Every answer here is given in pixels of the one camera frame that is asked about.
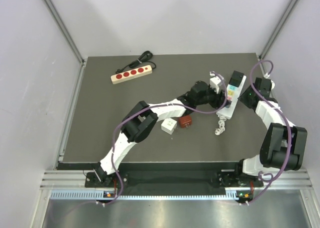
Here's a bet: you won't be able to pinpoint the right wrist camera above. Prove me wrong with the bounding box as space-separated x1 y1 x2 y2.
264 73 275 91

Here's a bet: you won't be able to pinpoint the white coiled strip cable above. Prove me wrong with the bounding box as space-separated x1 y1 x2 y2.
214 114 227 136

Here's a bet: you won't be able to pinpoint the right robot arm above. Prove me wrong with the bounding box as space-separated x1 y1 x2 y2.
233 77 308 186

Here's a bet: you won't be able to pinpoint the black power strip cable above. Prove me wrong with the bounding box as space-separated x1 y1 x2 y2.
115 50 158 74

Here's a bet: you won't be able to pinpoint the black adapter on white strip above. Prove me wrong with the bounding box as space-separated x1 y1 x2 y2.
229 71 244 87

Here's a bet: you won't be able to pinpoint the slotted grey cable duct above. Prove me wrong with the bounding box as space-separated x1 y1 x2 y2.
50 190 239 201

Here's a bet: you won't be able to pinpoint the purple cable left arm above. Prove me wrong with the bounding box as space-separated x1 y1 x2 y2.
111 72 230 209

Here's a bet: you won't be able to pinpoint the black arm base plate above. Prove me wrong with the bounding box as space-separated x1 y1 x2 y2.
84 170 265 189

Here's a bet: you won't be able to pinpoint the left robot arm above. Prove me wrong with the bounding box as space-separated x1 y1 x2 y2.
93 77 228 187

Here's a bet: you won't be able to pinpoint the white cube socket adapter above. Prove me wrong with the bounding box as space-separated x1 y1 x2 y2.
161 118 178 135

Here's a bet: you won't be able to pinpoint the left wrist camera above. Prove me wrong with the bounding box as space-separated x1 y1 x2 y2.
209 71 225 94

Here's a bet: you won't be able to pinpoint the white power strip coloured sockets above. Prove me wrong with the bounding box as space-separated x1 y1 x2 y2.
216 75 246 120

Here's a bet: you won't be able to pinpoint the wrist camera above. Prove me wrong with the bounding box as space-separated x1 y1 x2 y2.
209 71 225 94
264 73 275 91

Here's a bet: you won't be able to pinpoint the red patterned plug adapter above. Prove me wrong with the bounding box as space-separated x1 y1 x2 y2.
178 115 192 128

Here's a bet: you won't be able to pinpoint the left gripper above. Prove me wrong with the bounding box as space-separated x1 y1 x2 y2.
194 83 229 109

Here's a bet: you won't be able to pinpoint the beige power strip red sockets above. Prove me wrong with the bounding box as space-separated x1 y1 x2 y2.
110 65 153 84

